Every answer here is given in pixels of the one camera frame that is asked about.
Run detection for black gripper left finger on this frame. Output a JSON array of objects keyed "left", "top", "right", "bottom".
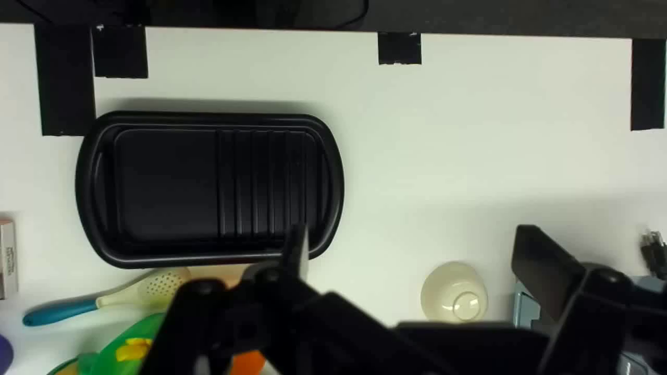
[{"left": 143, "top": 222, "right": 382, "bottom": 375}]

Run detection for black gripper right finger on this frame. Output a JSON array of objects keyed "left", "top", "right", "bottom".
[{"left": 511, "top": 222, "right": 667, "bottom": 375}]

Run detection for yellow toy fries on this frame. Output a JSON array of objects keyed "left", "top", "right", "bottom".
[{"left": 114, "top": 338, "right": 155, "bottom": 363}]

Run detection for green plastic cup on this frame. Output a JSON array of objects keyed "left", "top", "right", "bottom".
[{"left": 48, "top": 311, "right": 169, "bottom": 375}]

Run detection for small cream bowl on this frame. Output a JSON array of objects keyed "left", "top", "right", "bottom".
[{"left": 420, "top": 261, "right": 490, "bottom": 324}]

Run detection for black ridged tray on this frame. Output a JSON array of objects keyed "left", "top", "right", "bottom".
[{"left": 73, "top": 109, "right": 346, "bottom": 268}]

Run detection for black tape strip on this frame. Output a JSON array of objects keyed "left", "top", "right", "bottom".
[
  {"left": 92, "top": 24, "right": 150, "bottom": 79},
  {"left": 33, "top": 22, "right": 98, "bottom": 137},
  {"left": 629, "top": 37, "right": 667, "bottom": 132},
  {"left": 377, "top": 30, "right": 423, "bottom": 67}
]

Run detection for cream slotted spoon teal handle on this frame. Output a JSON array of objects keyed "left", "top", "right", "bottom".
[{"left": 21, "top": 268, "right": 195, "bottom": 329}]

